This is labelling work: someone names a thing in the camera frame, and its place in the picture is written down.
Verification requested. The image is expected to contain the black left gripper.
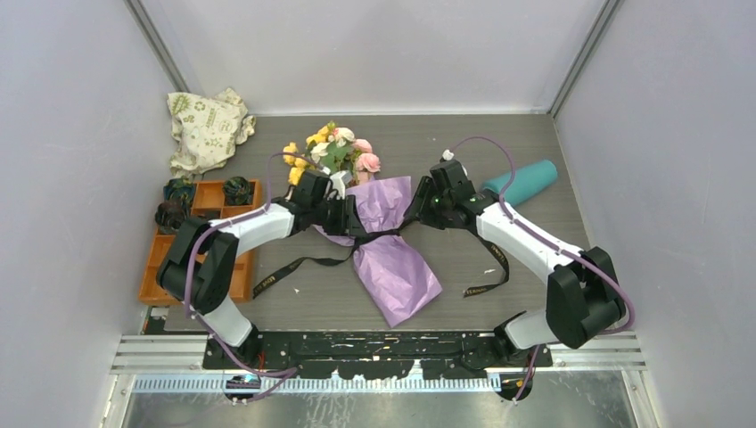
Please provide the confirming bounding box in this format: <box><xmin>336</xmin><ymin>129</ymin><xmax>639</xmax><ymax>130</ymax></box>
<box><xmin>311</xmin><ymin>193</ymin><xmax>367</xmax><ymax>237</ymax></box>

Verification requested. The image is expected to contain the artificial flower bouquet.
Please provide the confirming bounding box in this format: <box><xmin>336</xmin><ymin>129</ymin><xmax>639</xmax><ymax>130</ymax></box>
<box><xmin>283</xmin><ymin>121</ymin><xmax>382</xmax><ymax>188</ymax></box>

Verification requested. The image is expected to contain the black printed ribbon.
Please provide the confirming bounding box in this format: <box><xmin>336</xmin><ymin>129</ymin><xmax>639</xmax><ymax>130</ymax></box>
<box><xmin>252</xmin><ymin>218</ymin><xmax>512</xmax><ymax>300</ymax></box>

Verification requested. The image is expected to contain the teal cylindrical vase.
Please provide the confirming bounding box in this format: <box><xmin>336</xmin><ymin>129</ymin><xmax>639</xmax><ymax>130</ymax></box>
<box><xmin>504</xmin><ymin>160</ymin><xmax>558</xmax><ymax>207</ymax></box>

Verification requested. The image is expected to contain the purple wrapping paper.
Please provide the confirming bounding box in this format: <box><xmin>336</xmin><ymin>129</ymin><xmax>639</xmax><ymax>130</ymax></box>
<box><xmin>347</xmin><ymin>176</ymin><xmax>442</xmax><ymax>327</ymax></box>

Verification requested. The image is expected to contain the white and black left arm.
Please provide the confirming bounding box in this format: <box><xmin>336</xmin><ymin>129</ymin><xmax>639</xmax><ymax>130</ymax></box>
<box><xmin>156</xmin><ymin>169</ymin><xmax>366</xmax><ymax>368</ymax></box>

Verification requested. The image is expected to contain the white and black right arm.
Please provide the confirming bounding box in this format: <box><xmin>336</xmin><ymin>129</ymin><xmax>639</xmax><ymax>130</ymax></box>
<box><xmin>406</xmin><ymin>160</ymin><xmax>631</xmax><ymax>366</ymax></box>

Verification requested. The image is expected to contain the dark rolled fabric top-right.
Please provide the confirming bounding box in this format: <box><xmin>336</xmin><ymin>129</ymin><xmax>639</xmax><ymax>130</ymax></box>
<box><xmin>222</xmin><ymin>176</ymin><xmax>253</xmax><ymax>206</ymax></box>

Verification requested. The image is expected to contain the orange compartment tray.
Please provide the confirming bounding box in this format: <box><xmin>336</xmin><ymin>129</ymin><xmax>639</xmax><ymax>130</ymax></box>
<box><xmin>137</xmin><ymin>178</ymin><xmax>263</xmax><ymax>307</ymax></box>

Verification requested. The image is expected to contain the printed cream cloth bag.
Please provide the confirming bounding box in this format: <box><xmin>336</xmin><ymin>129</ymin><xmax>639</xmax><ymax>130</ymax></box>
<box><xmin>167</xmin><ymin>87</ymin><xmax>257</xmax><ymax>178</ymax></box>

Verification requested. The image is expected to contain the dark rolled fabric top-left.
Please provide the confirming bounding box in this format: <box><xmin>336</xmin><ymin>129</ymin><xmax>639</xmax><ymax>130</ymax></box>
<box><xmin>163</xmin><ymin>177</ymin><xmax>196</xmax><ymax>207</ymax></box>

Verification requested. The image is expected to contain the dark rolled fabric middle-left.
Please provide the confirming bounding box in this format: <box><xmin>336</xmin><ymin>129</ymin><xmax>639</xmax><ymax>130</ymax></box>
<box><xmin>154</xmin><ymin>200</ymin><xmax>190</xmax><ymax>235</ymax></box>

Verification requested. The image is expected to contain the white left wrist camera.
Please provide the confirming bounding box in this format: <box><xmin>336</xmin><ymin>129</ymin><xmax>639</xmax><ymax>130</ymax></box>
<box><xmin>329</xmin><ymin>170</ymin><xmax>352</xmax><ymax>199</ymax></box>

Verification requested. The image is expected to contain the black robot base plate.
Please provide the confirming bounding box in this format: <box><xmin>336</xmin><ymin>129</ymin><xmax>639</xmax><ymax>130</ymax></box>
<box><xmin>202</xmin><ymin>329</ymin><xmax>554</xmax><ymax>381</ymax></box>

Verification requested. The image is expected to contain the aluminium slotted rail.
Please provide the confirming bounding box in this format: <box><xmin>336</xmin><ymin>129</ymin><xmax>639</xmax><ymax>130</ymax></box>
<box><xmin>132</xmin><ymin>373</ymin><xmax>501</xmax><ymax>394</ymax></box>

